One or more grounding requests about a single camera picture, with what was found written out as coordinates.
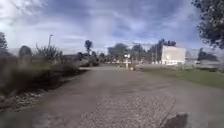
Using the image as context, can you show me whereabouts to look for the row of distant trees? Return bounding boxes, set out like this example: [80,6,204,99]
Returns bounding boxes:
[75,38,178,65]

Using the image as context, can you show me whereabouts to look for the grey asphalt path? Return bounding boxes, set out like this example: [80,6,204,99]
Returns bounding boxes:
[0,63,224,128]

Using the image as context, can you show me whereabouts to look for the white building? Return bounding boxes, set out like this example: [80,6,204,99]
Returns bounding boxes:
[160,45,187,66]

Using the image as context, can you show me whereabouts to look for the street lamp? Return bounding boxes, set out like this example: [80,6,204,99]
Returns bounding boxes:
[47,33,54,48]

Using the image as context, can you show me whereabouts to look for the row of bushes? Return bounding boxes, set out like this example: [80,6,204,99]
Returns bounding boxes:
[0,44,101,101]

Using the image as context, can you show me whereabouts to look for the grass field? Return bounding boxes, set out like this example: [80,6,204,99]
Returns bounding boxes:
[141,65,224,90]

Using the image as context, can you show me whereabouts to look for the overhanging tree branches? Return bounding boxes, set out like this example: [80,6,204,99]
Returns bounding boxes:
[191,0,224,50]

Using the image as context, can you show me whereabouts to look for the white post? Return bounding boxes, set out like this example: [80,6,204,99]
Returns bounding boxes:
[123,53,131,70]

